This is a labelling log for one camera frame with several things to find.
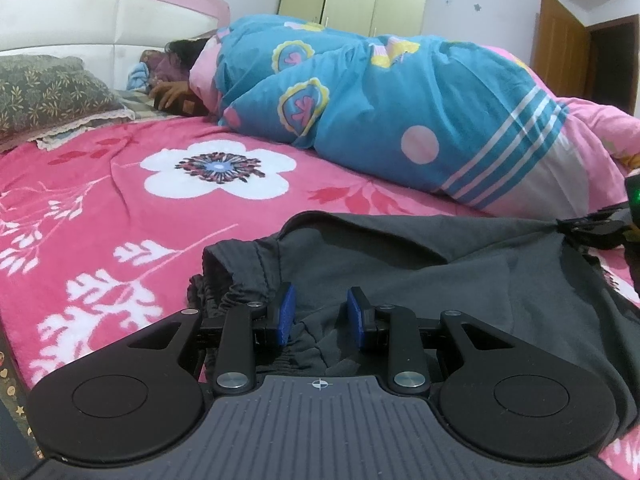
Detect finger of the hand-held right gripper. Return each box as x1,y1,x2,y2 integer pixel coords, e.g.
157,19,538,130
556,204,636,252

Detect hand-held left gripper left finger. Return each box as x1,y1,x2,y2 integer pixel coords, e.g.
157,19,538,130
127,281,296,397

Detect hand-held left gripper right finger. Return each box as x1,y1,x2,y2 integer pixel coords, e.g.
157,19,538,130
346,286,517,397

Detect dark grey pants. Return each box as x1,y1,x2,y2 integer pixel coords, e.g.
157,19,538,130
187,211,640,426

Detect brown wooden door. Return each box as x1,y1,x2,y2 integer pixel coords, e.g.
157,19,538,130
532,0,640,111

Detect blue pink floral quilt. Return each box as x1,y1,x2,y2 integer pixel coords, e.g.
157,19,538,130
190,14,640,222

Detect pink floral bed sheet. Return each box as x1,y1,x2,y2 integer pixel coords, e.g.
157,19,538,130
0,115,640,468

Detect blue white cloth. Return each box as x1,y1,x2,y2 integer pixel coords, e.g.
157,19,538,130
127,50,163,94

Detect dark star-print cloth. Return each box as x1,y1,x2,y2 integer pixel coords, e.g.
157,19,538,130
0,330,46,480

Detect green patterned pillow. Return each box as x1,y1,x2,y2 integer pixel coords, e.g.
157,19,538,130
0,55,137,152

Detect pink white bed headboard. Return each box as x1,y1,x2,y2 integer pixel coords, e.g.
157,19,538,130
0,0,231,97

